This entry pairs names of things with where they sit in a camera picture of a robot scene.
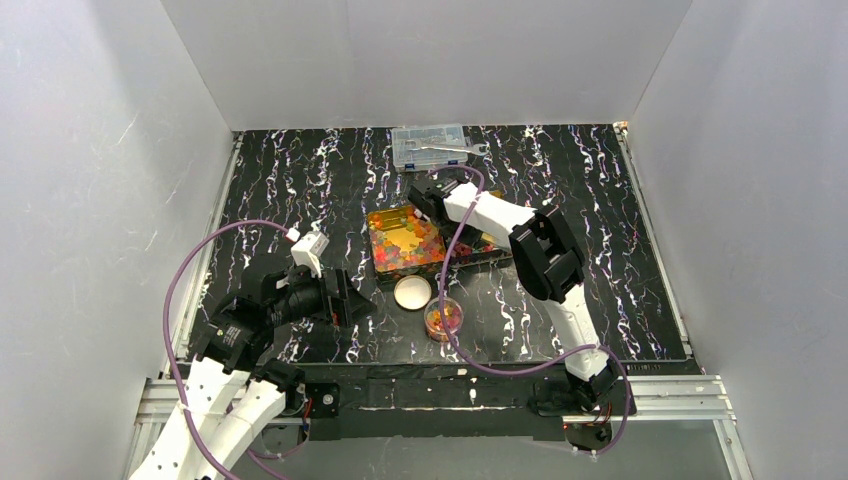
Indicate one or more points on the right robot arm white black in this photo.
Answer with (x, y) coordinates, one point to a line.
(550, 268)

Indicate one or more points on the aluminium frame rail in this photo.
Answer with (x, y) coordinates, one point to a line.
(663, 398)

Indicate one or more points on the tin of orange gummy candies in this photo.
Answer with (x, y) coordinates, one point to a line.
(403, 244)

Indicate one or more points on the tin of multicolour star candies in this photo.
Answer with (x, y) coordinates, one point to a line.
(474, 246)

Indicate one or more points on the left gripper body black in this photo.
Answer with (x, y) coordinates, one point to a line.
(337, 296)

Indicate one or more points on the clear glass jar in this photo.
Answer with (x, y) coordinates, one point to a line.
(442, 318)

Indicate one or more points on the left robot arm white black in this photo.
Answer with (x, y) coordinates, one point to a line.
(230, 393)

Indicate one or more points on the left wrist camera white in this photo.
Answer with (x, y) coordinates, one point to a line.
(307, 251)

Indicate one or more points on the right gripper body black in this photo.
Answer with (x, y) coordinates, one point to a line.
(429, 201)

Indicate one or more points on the silver wrench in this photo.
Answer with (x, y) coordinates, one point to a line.
(475, 149)

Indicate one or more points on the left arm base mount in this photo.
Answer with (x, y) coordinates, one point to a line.
(311, 401)

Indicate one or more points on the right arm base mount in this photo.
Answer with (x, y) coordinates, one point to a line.
(600, 416)

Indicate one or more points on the cream round jar lid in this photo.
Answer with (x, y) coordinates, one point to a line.
(412, 292)

